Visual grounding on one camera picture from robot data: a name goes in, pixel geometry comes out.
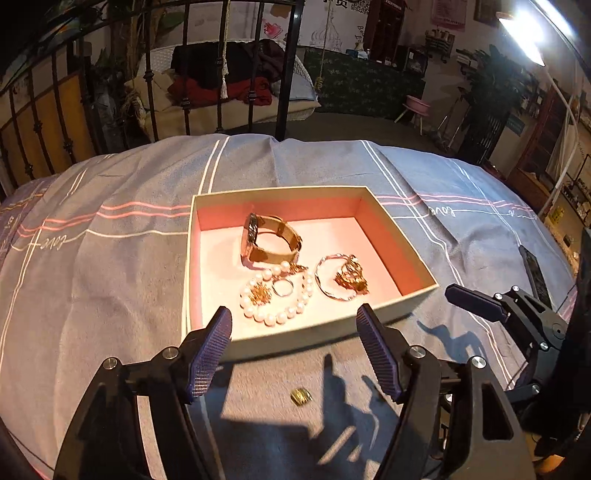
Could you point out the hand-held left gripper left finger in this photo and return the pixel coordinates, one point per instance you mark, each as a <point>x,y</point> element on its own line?
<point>207,360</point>

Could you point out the gold wristwatch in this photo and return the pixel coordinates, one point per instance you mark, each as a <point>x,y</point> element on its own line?
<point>272,251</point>

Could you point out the cardboard box pink inside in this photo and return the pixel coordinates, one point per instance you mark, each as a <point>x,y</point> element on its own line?
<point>221,258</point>

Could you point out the blue pillow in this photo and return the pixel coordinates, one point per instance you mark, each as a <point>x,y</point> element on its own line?
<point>300,78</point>

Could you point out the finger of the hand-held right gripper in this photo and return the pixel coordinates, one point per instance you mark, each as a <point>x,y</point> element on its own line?
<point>538,369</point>
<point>475,304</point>

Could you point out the gold bangle with charm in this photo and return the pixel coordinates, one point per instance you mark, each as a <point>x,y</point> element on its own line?
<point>323,281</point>

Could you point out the pile of dark clothes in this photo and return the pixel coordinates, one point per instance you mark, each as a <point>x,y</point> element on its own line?
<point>203,87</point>

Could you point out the pink stool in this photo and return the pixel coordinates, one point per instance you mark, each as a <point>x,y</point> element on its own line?
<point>418,104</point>

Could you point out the green patterned counter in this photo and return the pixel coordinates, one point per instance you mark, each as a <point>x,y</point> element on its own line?
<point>364,87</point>

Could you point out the black picture frame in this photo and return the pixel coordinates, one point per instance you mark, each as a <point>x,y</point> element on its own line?
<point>416,60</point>

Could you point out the large leafy green plant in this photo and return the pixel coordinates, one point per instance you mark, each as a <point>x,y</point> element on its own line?
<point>168,21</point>

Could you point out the ornate gold ornament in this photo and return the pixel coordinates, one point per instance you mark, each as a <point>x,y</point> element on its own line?
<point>352,277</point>

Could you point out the dark phone booth cabinet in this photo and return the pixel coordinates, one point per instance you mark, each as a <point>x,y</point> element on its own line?
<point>385,32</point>

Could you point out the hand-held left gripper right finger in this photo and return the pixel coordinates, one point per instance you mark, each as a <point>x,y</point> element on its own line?
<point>378,355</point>

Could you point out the black metal bed frame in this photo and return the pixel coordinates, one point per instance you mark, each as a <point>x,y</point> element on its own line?
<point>291,69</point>

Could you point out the striped grey-blue bedspread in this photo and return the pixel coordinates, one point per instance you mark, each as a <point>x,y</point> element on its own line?
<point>115,277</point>

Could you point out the gold brooch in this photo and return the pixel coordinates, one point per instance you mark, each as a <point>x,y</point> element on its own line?
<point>261,294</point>

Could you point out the dark wooden shelf unit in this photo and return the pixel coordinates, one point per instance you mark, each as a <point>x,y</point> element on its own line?
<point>540,147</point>

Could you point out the cream cushion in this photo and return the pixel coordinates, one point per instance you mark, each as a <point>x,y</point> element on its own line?
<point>150,94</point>

